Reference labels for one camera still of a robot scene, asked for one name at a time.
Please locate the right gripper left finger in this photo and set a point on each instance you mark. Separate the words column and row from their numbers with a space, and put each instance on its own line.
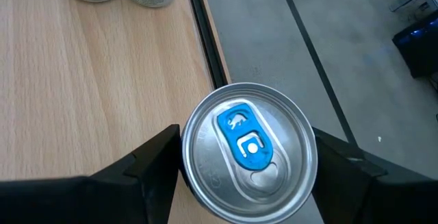
column 102, row 200

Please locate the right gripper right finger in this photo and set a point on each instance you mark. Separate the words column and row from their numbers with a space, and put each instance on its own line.
column 369, row 196

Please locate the silver blue Red Bull can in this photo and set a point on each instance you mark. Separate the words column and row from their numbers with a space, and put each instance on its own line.
column 250, row 155

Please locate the black glossy object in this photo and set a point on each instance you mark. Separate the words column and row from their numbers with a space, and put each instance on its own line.
column 417, row 46

